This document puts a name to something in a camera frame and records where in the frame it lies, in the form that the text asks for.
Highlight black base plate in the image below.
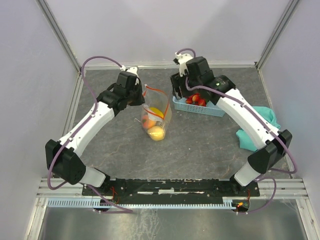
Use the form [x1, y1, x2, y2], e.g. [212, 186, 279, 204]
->
[96, 178, 260, 205]

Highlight teal cloth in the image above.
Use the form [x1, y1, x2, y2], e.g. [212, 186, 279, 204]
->
[236, 105, 283, 152]

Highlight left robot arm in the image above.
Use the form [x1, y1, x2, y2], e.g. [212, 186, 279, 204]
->
[45, 67, 145, 195]

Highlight clear zip top bag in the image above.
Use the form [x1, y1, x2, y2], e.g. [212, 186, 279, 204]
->
[140, 84, 172, 141]

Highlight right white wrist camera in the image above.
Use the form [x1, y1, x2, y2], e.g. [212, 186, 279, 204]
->
[173, 52, 194, 77]

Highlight light blue cable duct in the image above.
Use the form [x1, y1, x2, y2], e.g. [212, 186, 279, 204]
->
[47, 197, 236, 210]

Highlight orange peach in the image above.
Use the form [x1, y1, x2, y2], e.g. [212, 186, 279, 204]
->
[141, 115, 157, 130]

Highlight yellow pear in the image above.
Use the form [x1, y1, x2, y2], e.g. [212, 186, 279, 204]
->
[147, 126, 165, 141]

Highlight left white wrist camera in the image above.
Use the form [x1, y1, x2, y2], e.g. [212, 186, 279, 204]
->
[119, 65, 139, 85]

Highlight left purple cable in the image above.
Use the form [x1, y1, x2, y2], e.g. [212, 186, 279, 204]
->
[47, 55, 133, 215]

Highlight yellow star fruit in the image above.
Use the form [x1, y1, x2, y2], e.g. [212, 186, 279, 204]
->
[148, 107, 164, 119]

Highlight light blue plastic basket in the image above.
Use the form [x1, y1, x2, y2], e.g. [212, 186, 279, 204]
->
[172, 96, 225, 117]

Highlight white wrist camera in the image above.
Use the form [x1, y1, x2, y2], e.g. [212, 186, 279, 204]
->
[119, 65, 139, 85]
[173, 52, 194, 77]

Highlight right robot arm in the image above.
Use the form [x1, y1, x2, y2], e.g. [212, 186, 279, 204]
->
[170, 53, 292, 196]

